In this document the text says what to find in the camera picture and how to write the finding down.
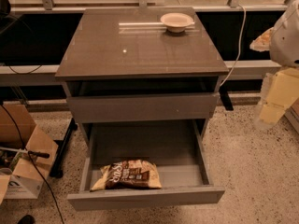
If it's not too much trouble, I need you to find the metal window rail frame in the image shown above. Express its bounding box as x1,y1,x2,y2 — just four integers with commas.
1,0,294,87

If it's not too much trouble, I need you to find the white paper bowl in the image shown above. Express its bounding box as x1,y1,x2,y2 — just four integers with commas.
160,13,194,33

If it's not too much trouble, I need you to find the black cable on floor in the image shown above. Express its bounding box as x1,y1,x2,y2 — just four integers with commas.
0,105,65,224

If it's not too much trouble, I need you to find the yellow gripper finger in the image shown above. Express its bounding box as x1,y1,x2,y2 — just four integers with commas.
249,28,273,52
254,68,299,130

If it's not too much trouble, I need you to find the black table leg stand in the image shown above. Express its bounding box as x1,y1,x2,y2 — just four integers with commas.
50,119,78,178

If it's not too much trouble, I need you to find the black handled tool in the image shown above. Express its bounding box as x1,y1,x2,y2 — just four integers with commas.
0,147,50,159

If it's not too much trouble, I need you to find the brown chip bag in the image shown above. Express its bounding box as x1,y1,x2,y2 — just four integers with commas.
90,160,162,191

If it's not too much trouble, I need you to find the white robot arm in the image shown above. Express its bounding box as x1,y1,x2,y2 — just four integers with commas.
249,0,299,130

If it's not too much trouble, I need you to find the grey drawer cabinet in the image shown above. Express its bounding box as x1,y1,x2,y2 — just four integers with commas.
56,7,228,140

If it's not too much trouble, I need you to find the closed grey top drawer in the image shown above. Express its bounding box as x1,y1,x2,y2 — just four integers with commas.
66,93,219,123

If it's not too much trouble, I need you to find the open grey middle drawer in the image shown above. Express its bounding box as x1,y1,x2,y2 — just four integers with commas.
67,119,224,211

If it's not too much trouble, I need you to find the open cardboard box left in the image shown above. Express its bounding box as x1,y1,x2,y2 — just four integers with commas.
0,105,58,203

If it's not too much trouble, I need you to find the white hanging cable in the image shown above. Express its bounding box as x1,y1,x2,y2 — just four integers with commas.
219,4,247,88

